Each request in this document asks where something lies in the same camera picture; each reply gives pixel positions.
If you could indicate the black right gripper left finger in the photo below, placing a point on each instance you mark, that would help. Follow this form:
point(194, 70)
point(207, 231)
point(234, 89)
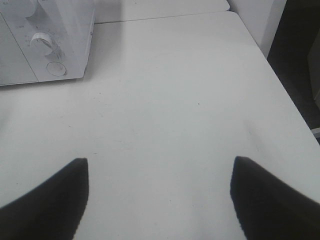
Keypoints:
point(51, 211)

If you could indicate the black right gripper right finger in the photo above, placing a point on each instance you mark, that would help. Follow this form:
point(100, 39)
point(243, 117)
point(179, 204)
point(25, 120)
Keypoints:
point(268, 208)

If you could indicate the round white door button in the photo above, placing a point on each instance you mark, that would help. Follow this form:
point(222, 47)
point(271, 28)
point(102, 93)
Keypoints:
point(56, 69)

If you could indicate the white timer knob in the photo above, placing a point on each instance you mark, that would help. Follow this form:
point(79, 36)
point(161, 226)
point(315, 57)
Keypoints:
point(43, 44)

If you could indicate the white microwave oven body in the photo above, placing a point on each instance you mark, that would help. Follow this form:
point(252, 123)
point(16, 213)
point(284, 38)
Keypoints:
point(69, 22)

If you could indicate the upper white power knob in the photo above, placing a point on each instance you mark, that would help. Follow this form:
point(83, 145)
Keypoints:
point(26, 8)

